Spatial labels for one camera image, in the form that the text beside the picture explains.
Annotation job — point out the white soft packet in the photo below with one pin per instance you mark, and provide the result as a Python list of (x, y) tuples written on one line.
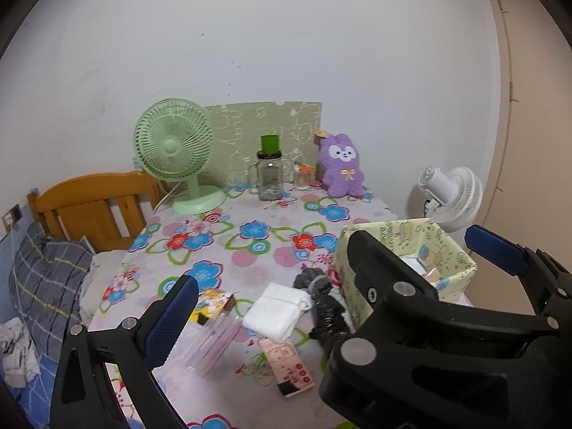
[(415, 264)]

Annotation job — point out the yellow red snack packet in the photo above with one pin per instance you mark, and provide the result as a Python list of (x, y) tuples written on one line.
[(212, 301)]

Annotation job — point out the beige door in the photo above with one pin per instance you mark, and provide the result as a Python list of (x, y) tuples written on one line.
[(536, 143)]

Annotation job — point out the white clip fan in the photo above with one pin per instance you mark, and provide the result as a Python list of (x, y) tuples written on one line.
[(447, 192)]

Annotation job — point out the white grey crumpled cloth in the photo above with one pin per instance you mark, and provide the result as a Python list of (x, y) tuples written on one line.
[(18, 353)]

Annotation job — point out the yellow-green patterned storage box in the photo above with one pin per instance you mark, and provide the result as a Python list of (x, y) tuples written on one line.
[(402, 237)]

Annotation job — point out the black soft item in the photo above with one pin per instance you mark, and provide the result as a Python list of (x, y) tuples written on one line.
[(328, 319)]

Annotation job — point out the cream cloth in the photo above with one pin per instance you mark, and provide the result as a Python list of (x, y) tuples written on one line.
[(105, 268)]

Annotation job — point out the blue bed sheet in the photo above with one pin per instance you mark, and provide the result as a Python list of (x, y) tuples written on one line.
[(42, 393)]

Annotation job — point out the wooden headboard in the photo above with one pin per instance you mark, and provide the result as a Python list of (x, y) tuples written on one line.
[(89, 205)]

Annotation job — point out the green patterned wall board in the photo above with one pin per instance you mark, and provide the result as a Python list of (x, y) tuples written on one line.
[(250, 125)]

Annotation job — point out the clear pink striped plastic bag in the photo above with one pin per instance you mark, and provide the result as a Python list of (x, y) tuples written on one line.
[(214, 344)]

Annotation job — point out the cotton swab container orange lid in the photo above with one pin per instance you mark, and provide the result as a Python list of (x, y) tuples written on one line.
[(304, 179)]

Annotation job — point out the floral tablecloth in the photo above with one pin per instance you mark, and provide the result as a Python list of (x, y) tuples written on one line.
[(250, 259)]

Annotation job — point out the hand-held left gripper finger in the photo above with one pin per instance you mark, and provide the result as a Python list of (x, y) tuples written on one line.
[(174, 317)]

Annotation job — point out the glass jar with green lid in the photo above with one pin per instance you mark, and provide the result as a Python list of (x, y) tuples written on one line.
[(269, 178)]

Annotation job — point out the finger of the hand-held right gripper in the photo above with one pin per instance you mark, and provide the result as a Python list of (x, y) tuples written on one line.
[(491, 250), (380, 268)]

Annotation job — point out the pink card packet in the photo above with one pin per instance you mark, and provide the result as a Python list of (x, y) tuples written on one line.
[(286, 364)]

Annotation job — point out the grey plaid pillow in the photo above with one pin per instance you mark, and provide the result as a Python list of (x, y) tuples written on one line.
[(49, 286)]

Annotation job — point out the pink small packet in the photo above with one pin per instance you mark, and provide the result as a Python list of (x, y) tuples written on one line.
[(437, 280)]

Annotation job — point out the purple plush bunny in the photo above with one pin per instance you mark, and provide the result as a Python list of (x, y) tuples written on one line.
[(342, 170)]

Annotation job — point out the green desk fan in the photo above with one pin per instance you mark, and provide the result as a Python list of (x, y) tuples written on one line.
[(172, 147)]

